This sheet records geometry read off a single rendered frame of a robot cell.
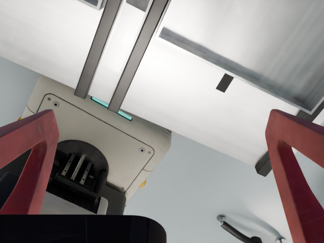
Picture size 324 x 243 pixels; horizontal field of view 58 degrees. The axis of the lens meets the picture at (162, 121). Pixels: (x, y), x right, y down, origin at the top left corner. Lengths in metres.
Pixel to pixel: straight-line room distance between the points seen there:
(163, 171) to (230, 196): 0.43
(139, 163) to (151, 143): 0.12
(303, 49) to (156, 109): 0.24
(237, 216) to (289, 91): 1.52
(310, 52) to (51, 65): 0.39
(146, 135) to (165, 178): 0.54
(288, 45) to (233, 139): 0.18
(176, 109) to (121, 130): 0.76
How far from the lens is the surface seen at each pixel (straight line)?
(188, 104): 0.48
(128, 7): 0.44
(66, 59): 0.49
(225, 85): 0.47
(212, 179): 1.73
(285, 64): 0.48
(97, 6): 0.42
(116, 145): 1.27
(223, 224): 1.89
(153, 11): 0.42
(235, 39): 0.45
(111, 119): 1.21
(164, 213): 1.91
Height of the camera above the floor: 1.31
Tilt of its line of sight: 61 degrees down
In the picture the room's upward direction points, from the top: 174 degrees counter-clockwise
